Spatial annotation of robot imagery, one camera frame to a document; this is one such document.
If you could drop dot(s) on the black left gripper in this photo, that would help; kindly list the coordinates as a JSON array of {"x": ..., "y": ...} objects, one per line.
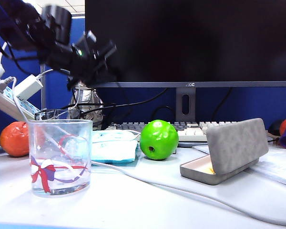
[{"x": 69, "y": 62}]

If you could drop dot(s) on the black frame glasses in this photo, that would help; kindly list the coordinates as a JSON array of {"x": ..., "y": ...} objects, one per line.
[{"x": 40, "y": 112}]

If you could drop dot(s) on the grey felt glasses case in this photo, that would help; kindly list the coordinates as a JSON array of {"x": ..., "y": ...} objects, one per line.
[{"x": 236, "y": 145}]

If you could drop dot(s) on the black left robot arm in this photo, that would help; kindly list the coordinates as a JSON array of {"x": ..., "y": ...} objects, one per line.
[{"x": 14, "y": 21}]

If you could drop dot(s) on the silver robot bust figurine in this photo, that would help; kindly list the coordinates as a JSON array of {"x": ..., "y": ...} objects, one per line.
[{"x": 85, "y": 97}]

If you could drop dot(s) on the white charger adapter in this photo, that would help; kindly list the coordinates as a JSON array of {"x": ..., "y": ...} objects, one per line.
[{"x": 28, "y": 87}]

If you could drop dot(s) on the blue white tissue pack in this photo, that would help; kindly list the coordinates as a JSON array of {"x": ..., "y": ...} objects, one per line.
[{"x": 113, "y": 150}]

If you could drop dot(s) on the clear glass ribbon-print cup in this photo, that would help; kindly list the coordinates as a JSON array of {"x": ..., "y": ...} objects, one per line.
[{"x": 60, "y": 148}]

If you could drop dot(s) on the grey plug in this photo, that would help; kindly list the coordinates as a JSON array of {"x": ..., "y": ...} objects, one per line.
[{"x": 2, "y": 83}]

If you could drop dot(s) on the white power strip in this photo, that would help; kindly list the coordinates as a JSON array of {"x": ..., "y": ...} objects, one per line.
[{"x": 3, "y": 101}]

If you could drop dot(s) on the green apple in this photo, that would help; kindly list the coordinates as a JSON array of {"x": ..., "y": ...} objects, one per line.
[{"x": 159, "y": 140}]

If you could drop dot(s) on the grey monitor stand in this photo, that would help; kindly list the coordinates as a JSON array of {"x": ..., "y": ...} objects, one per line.
[{"x": 178, "y": 107}]

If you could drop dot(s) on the black AOC computer monitor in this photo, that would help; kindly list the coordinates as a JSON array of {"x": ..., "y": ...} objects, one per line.
[{"x": 193, "y": 43}]

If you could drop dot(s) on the grey white mechanical keyboard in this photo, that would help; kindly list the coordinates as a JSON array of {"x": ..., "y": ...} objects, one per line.
[{"x": 193, "y": 134}]

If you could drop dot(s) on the yellow lens cloth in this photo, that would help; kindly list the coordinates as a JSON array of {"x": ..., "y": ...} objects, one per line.
[{"x": 211, "y": 170}]

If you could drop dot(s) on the black computer mouse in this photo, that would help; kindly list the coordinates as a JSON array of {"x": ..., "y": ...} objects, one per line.
[{"x": 275, "y": 128}]

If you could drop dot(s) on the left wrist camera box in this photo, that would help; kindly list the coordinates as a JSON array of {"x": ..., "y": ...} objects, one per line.
[{"x": 90, "y": 40}]

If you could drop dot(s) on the silver partition frame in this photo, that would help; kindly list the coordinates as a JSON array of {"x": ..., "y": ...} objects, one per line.
[{"x": 43, "y": 95}]

